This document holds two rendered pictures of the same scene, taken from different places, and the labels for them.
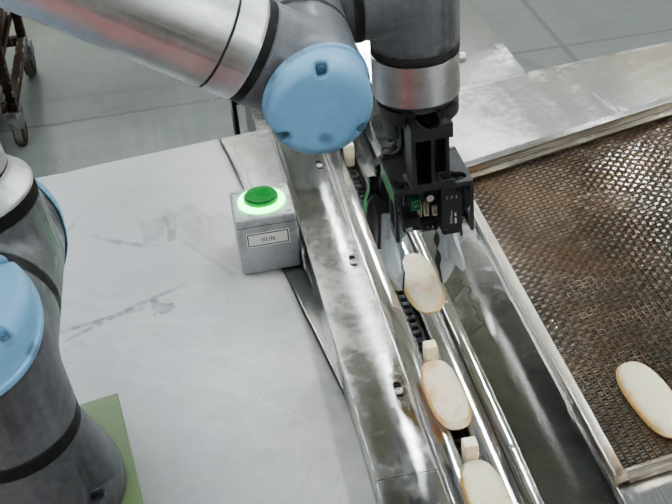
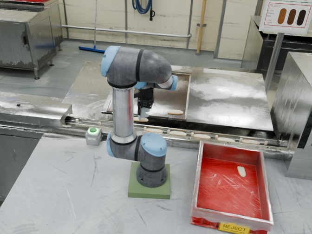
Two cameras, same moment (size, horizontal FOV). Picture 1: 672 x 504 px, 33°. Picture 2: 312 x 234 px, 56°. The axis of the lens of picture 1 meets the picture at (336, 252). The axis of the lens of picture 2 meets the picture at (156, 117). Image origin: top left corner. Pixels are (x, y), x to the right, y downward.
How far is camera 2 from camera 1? 1.40 m
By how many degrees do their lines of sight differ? 61
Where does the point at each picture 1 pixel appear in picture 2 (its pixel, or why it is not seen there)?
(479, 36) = (42, 98)
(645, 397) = (175, 112)
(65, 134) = not seen: outside the picture
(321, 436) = not seen: hidden behind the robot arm
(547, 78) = (69, 97)
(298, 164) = (75, 127)
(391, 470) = (168, 139)
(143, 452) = not seen: hidden behind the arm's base
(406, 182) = (149, 99)
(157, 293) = (93, 158)
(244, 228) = (98, 135)
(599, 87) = (79, 94)
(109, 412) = (136, 163)
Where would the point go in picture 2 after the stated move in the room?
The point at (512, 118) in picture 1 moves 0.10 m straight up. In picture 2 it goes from (79, 104) to (77, 91)
